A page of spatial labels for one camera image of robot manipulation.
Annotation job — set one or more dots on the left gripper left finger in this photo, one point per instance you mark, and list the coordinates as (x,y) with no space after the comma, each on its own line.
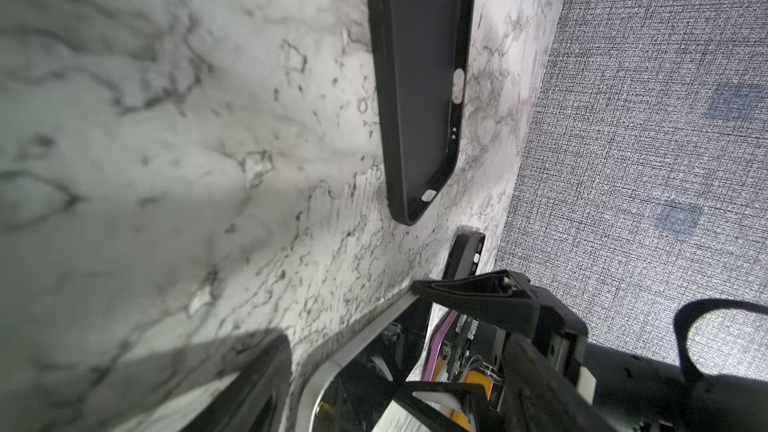
(255,400)

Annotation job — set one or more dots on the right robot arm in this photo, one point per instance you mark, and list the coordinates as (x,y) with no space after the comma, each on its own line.
(635,393)

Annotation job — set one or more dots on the black smartphone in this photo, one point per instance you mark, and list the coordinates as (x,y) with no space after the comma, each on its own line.
(352,389)

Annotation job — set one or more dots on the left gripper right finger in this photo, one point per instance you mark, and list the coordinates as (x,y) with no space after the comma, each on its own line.
(537,398)

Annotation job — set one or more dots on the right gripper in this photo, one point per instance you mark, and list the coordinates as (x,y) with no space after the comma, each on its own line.
(507,301)

